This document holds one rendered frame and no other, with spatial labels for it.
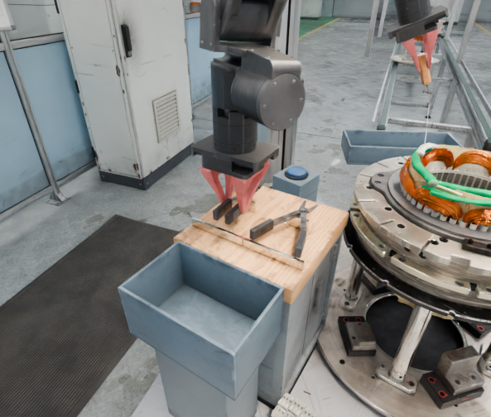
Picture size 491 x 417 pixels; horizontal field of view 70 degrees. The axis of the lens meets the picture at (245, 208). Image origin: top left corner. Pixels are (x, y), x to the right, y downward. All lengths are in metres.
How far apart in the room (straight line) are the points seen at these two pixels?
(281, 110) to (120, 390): 1.43
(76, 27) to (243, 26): 2.32
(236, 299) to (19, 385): 1.41
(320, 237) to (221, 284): 0.15
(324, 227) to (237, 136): 0.19
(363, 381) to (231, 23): 0.58
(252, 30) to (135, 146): 2.31
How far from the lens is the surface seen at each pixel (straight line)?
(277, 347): 0.53
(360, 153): 0.83
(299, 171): 0.73
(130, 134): 2.67
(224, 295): 0.51
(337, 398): 0.69
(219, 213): 0.49
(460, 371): 0.72
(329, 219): 0.55
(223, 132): 0.44
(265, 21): 0.43
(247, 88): 0.37
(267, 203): 0.58
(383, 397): 0.69
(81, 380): 1.72
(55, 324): 1.95
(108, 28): 2.52
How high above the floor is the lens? 1.37
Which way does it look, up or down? 33 degrees down
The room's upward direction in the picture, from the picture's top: straight up
